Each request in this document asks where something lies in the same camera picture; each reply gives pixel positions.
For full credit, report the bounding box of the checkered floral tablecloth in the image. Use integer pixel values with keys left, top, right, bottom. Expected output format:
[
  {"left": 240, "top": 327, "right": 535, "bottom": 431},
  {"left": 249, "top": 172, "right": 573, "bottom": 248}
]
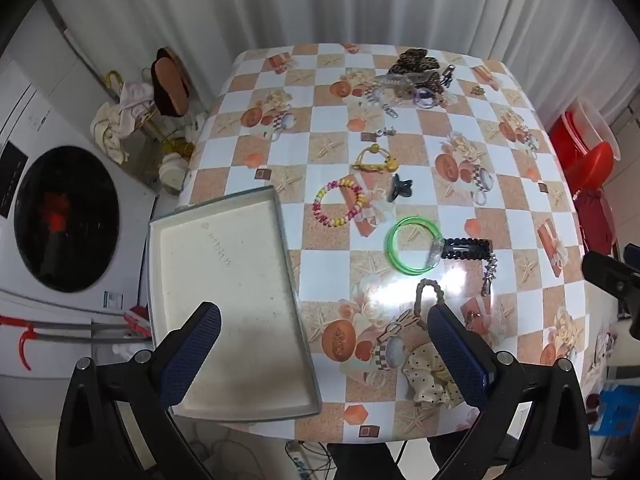
[{"left": 172, "top": 42, "right": 608, "bottom": 443}]

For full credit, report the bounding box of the silver chain keychain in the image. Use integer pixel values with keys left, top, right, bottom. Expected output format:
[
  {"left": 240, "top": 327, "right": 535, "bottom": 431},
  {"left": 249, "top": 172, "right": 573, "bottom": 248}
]
[{"left": 481, "top": 252, "right": 499, "bottom": 297}]

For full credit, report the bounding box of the small black claw clip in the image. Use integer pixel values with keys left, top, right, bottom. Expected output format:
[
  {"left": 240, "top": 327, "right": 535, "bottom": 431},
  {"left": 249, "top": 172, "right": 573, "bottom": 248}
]
[{"left": 382, "top": 174, "right": 416, "bottom": 203}]

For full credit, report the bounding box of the black beaded hair clip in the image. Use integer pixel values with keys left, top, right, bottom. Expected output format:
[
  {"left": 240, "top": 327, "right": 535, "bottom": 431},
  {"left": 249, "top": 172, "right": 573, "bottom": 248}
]
[{"left": 441, "top": 238, "right": 494, "bottom": 261}]

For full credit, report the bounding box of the person's dark trouser leg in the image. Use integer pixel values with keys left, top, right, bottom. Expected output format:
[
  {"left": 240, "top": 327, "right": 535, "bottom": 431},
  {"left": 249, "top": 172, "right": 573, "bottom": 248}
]
[{"left": 327, "top": 442, "right": 401, "bottom": 480}]

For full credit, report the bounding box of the translucent white basin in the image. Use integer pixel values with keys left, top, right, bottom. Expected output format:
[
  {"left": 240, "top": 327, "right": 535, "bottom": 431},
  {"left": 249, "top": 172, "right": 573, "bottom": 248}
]
[{"left": 567, "top": 97, "right": 622, "bottom": 162}]

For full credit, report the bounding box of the red plastic hook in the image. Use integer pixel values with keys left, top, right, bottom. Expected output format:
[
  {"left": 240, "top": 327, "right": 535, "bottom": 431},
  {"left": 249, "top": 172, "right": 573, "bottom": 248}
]
[{"left": 0, "top": 312, "right": 40, "bottom": 372}]

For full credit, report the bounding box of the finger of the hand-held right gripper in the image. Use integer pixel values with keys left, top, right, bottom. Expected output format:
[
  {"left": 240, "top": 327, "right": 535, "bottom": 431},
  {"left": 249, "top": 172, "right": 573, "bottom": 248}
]
[{"left": 582, "top": 250, "right": 640, "bottom": 308}]

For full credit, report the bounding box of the white rectangular tray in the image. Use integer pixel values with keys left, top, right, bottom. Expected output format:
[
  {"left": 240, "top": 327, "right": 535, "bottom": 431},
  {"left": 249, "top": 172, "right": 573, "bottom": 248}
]
[{"left": 146, "top": 186, "right": 322, "bottom": 422}]

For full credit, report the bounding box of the wooden rabbit hair clip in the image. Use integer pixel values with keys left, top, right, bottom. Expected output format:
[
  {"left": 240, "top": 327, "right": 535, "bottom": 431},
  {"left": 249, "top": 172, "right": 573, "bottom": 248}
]
[{"left": 382, "top": 310, "right": 421, "bottom": 348}]

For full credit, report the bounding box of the transparent claw clip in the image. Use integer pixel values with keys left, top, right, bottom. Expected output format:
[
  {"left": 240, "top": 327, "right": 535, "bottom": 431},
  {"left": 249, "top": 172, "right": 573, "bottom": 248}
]
[{"left": 372, "top": 74, "right": 421, "bottom": 95}]

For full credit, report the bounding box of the dark red bag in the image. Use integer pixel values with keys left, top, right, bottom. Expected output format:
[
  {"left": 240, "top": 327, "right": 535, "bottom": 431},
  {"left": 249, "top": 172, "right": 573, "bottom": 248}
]
[{"left": 574, "top": 190, "right": 617, "bottom": 257}]

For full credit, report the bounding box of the blue plastic stool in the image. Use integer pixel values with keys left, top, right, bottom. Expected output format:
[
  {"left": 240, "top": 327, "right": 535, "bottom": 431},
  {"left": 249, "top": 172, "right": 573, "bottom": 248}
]
[{"left": 590, "top": 384, "right": 639, "bottom": 437}]

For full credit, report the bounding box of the cream polka dot scrunchie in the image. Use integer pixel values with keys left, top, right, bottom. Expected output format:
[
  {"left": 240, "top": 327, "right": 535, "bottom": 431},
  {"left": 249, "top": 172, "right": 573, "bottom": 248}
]
[{"left": 402, "top": 345, "right": 466, "bottom": 408}]

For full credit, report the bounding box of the green translucent bangle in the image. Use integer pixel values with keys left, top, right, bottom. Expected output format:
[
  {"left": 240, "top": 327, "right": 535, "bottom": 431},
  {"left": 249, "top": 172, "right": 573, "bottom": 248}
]
[{"left": 384, "top": 216, "right": 446, "bottom": 276}]

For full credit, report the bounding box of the red bristle brush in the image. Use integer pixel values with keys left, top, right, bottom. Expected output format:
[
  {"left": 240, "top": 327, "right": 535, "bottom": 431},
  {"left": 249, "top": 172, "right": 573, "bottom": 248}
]
[{"left": 122, "top": 305, "right": 153, "bottom": 339}]

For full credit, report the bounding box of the cream cloth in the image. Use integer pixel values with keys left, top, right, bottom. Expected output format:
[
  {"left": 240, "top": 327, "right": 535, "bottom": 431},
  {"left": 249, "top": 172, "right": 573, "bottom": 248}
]
[{"left": 90, "top": 102, "right": 135, "bottom": 164}]

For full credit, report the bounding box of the leopard print claw clip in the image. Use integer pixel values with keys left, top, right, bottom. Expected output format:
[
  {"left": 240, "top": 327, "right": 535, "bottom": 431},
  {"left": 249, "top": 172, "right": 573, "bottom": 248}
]
[{"left": 387, "top": 48, "right": 441, "bottom": 81}]

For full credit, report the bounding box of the red plastic bucket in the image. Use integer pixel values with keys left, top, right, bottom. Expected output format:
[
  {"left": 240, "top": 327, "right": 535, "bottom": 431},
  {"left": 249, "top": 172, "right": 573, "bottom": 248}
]
[{"left": 550, "top": 110, "right": 616, "bottom": 192}]

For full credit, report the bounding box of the braided beige hair tie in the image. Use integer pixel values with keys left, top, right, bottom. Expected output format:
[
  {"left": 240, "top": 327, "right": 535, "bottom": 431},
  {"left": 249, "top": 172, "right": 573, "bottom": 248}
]
[{"left": 415, "top": 278, "right": 446, "bottom": 332}]

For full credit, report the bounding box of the grey mop handle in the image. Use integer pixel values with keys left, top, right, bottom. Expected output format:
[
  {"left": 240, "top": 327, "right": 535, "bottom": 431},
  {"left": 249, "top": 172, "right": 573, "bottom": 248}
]
[{"left": 0, "top": 287, "right": 151, "bottom": 347}]

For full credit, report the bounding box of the pink cloth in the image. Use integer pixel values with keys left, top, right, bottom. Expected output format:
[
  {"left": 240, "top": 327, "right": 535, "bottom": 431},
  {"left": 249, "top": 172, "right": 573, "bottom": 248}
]
[{"left": 120, "top": 81, "right": 156, "bottom": 111}]

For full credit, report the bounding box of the yellow hair tie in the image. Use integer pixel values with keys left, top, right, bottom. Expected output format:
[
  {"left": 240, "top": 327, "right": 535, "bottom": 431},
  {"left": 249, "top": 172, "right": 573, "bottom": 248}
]
[{"left": 351, "top": 144, "right": 399, "bottom": 173}]

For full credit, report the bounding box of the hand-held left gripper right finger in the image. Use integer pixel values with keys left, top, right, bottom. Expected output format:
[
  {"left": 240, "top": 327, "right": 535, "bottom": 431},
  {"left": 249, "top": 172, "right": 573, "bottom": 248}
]
[{"left": 426, "top": 305, "right": 592, "bottom": 480}]

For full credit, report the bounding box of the gold wire rack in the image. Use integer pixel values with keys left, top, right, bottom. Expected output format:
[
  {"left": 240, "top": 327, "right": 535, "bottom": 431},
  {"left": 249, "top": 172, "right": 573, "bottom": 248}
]
[{"left": 105, "top": 71, "right": 197, "bottom": 162}]

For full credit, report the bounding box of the white slipper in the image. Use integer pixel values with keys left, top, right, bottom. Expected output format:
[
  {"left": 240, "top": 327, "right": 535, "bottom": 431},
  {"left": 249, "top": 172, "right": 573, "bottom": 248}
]
[{"left": 159, "top": 152, "right": 187, "bottom": 194}]

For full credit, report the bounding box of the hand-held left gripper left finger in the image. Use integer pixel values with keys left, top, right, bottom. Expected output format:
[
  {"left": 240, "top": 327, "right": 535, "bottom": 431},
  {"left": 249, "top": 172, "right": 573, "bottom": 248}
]
[{"left": 56, "top": 301, "right": 222, "bottom": 480}]

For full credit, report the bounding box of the white power strip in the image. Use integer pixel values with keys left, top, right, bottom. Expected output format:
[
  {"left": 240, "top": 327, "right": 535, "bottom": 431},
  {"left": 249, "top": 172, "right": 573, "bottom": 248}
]
[{"left": 286, "top": 440, "right": 312, "bottom": 480}]

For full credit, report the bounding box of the white washing machine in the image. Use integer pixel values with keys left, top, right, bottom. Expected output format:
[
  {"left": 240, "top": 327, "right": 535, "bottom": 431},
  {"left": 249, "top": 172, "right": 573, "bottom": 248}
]
[{"left": 0, "top": 55, "right": 160, "bottom": 383}]

